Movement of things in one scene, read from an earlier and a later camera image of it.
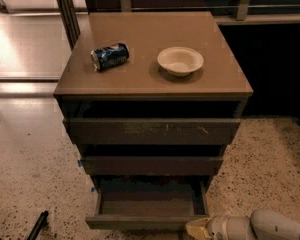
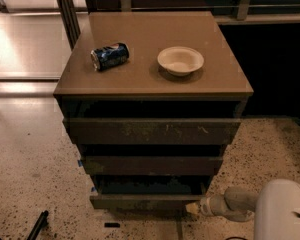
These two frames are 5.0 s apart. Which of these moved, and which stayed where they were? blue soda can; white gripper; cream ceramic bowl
Moved: white gripper
Stayed: blue soda can; cream ceramic bowl
